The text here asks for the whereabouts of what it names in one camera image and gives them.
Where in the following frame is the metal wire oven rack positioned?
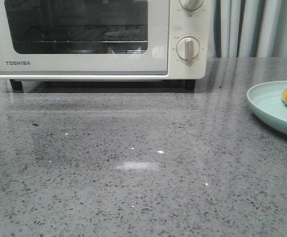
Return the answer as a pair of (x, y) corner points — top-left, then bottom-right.
(12, 25), (148, 54)

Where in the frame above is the black right oven foot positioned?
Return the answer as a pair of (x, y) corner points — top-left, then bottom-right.
(184, 79), (196, 91)

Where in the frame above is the mint green plate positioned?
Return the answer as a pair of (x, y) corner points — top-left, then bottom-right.
(247, 80), (287, 135)

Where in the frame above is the black left oven foot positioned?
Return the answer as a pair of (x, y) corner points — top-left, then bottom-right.
(9, 79), (23, 91)

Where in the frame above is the black oven foot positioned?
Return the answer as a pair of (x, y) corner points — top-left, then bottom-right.
(9, 79), (23, 91)
(184, 79), (196, 91)

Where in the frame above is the glass oven door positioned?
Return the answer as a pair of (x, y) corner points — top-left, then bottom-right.
(0, 0), (170, 75)

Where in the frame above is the cream Toshiba toaster oven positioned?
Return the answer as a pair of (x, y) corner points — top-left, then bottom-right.
(0, 0), (212, 82)

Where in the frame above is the lower cream timer knob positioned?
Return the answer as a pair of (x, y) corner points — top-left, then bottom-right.
(176, 37), (200, 61)

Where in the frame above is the upper cream temperature knob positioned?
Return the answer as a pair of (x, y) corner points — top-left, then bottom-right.
(180, 0), (204, 11)

